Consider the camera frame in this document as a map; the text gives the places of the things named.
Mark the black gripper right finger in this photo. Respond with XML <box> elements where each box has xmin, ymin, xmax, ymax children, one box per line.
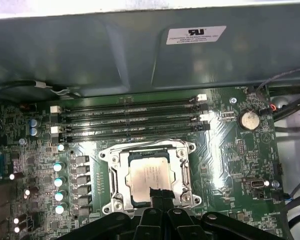
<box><xmin>163</xmin><ymin>189</ymin><xmax>278</xmax><ymax>240</ymax></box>

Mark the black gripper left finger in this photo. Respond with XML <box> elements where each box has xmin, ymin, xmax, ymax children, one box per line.
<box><xmin>53</xmin><ymin>188</ymin><xmax>164</xmax><ymax>240</ymax></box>

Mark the silver CPU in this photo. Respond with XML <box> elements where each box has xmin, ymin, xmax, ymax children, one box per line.
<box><xmin>124</xmin><ymin>149</ymin><xmax>179</xmax><ymax>204</ymax></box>

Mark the metal locking lever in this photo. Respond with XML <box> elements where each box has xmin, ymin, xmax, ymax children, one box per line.
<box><xmin>108</xmin><ymin>137</ymin><xmax>190</xmax><ymax>154</ymax></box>

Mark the CPU socket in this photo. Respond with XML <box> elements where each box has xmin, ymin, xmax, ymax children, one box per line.
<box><xmin>99</xmin><ymin>139</ymin><xmax>199</xmax><ymax>213</ymax></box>

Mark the green motherboard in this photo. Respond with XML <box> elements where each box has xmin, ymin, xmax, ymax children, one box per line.
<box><xmin>0</xmin><ymin>86</ymin><xmax>286</xmax><ymax>240</ymax></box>

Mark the silver internal USB port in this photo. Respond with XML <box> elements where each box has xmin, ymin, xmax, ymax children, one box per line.
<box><xmin>244</xmin><ymin>177</ymin><xmax>265</xmax><ymax>192</ymax></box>

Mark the black RAM slot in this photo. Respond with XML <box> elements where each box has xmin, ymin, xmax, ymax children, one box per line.
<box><xmin>50</xmin><ymin>103</ymin><xmax>209</xmax><ymax>124</ymax></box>
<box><xmin>51</xmin><ymin>123</ymin><xmax>211</xmax><ymax>145</ymax></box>
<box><xmin>49</xmin><ymin>93</ymin><xmax>208</xmax><ymax>115</ymax></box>
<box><xmin>49</xmin><ymin>113</ymin><xmax>211</xmax><ymax>135</ymax></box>

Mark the silver coin battery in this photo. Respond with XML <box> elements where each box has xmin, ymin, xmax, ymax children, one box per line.
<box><xmin>236</xmin><ymin>108</ymin><xmax>261</xmax><ymax>131</ymax></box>

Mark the dark grey PC case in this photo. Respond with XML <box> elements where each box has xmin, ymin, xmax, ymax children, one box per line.
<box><xmin>0</xmin><ymin>0</ymin><xmax>300</xmax><ymax>240</ymax></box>

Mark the white case sticker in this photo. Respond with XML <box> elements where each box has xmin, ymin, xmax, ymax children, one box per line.
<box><xmin>165</xmin><ymin>24</ymin><xmax>228</xmax><ymax>46</ymax></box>

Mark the grey sleeved wire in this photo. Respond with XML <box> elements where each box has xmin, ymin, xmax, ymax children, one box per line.
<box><xmin>254</xmin><ymin>67</ymin><xmax>300</xmax><ymax>111</ymax></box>

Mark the black cable with white tie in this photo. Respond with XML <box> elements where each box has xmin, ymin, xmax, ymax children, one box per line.
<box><xmin>0</xmin><ymin>79</ymin><xmax>82</xmax><ymax>98</ymax></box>

